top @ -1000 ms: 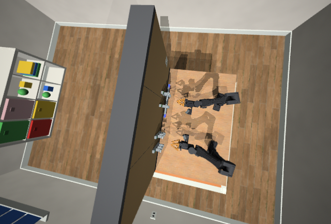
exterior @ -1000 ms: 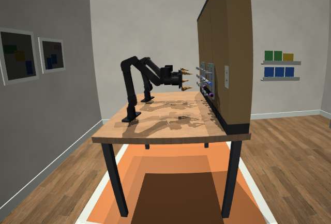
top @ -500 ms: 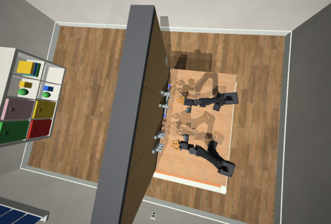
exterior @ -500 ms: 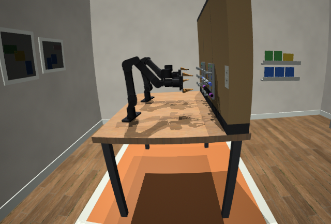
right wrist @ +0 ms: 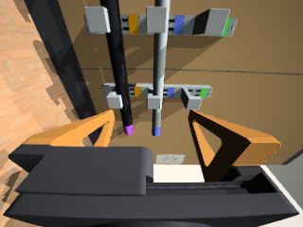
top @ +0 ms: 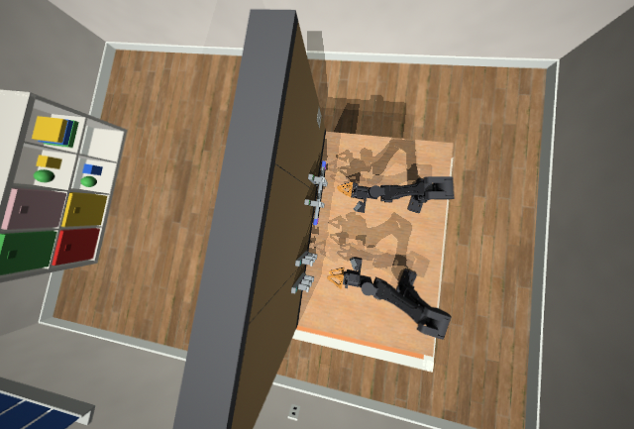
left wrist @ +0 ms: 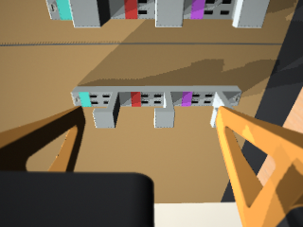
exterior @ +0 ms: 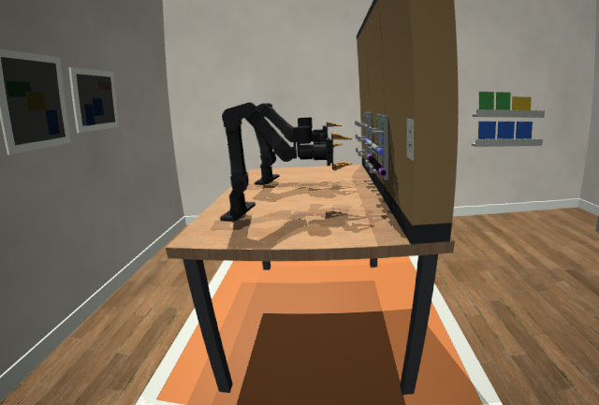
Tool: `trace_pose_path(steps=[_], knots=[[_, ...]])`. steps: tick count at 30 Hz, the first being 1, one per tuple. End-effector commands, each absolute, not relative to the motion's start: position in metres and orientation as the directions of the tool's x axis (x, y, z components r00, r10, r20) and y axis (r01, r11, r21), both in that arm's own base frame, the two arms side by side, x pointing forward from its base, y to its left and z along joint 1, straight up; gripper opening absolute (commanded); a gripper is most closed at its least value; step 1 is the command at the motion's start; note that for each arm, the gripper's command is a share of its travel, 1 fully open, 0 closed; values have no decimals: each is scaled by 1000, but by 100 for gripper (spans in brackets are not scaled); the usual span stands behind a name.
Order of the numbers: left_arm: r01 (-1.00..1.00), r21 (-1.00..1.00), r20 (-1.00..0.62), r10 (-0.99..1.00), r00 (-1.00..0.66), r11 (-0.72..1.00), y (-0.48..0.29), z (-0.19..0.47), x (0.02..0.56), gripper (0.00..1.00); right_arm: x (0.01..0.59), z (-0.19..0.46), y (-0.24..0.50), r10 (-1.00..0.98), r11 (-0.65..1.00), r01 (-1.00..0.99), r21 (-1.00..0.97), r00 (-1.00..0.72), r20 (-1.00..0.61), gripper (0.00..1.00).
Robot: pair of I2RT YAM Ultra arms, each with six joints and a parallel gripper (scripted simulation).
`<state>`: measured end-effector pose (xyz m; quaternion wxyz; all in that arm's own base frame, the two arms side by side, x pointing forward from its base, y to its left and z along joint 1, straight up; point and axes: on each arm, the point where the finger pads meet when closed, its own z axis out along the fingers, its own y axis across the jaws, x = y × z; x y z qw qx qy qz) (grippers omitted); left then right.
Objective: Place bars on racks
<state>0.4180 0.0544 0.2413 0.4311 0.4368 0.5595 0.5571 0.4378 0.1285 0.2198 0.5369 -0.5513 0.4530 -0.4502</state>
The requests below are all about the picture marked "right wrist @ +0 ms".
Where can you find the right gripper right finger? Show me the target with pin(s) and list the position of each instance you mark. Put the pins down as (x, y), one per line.
(240, 146)

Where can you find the black metal bar with violet end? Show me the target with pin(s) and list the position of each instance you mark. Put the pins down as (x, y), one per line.
(117, 56)

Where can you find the grey metal bar with blue end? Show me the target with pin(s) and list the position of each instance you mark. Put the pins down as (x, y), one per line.
(159, 59)

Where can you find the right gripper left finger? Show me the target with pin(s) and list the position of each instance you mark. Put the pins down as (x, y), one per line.
(72, 134)

